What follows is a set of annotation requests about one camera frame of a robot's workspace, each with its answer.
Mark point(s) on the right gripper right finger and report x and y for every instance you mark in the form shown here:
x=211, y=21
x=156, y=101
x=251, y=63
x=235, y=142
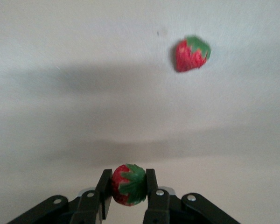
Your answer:
x=158, y=205

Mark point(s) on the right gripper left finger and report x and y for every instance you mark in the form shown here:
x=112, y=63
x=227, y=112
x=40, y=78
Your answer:
x=88, y=210

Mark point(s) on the red strawberry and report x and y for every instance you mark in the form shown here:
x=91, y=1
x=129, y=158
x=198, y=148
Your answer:
x=121, y=184
x=189, y=58

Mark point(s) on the brown table cloth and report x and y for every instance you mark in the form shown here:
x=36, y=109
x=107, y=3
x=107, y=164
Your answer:
x=60, y=105

